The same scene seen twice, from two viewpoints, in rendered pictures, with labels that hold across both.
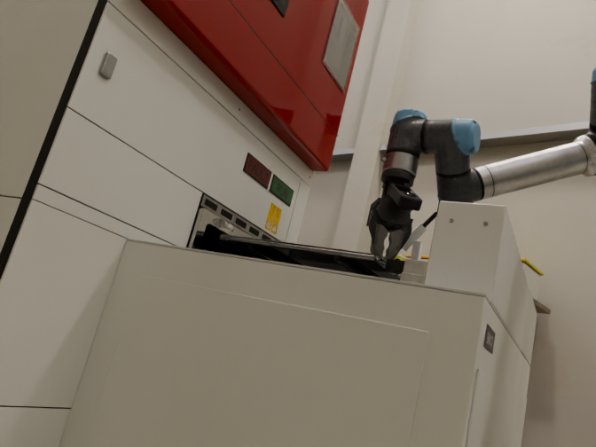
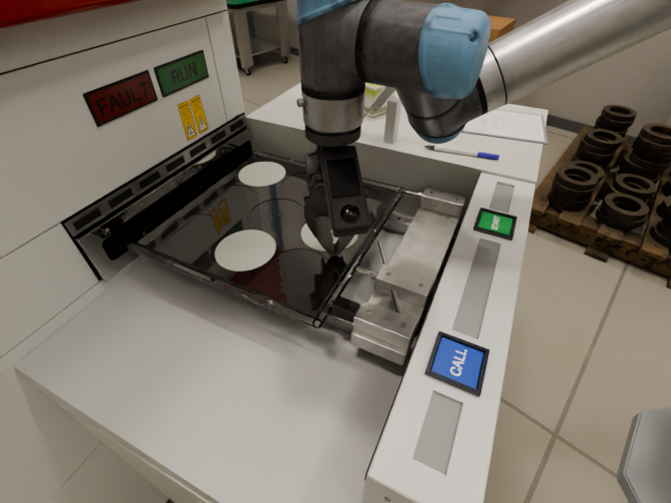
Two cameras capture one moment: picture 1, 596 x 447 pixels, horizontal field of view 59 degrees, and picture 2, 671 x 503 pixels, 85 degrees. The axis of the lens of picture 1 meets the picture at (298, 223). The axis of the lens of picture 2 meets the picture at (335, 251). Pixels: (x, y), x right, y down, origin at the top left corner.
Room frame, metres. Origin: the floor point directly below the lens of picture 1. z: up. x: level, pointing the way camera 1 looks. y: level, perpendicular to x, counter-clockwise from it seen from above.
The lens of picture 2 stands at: (0.64, -0.16, 1.31)
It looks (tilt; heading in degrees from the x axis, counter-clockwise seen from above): 43 degrees down; 356
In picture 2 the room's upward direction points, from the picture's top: straight up
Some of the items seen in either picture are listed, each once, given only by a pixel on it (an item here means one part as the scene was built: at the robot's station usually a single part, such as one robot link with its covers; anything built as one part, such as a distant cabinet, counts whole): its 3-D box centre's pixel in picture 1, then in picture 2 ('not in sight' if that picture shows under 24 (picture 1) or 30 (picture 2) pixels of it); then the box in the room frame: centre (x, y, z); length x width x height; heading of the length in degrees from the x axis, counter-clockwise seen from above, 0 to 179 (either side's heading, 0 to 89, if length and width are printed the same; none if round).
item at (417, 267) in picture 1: (427, 270); (384, 323); (0.94, -0.25, 0.89); 0.08 x 0.03 x 0.03; 60
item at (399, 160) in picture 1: (398, 168); (331, 108); (1.09, -0.19, 1.14); 0.08 x 0.08 x 0.05
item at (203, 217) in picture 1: (247, 255); (186, 192); (1.28, 0.10, 0.89); 0.44 x 0.02 x 0.10; 150
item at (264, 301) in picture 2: (293, 247); (215, 280); (1.03, 0.00, 0.90); 0.37 x 0.01 x 0.01; 60
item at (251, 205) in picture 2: (327, 268); (277, 215); (1.19, -0.09, 0.90); 0.34 x 0.34 x 0.01; 60
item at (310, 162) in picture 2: (391, 203); (332, 164); (1.09, -0.19, 1.06); 0.09 x 0.08 x 0.12; 5
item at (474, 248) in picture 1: (488, 290); (466, 312); (0.95, -0.37, 0.89); 0.55 x 0.09 x 0.14; 150
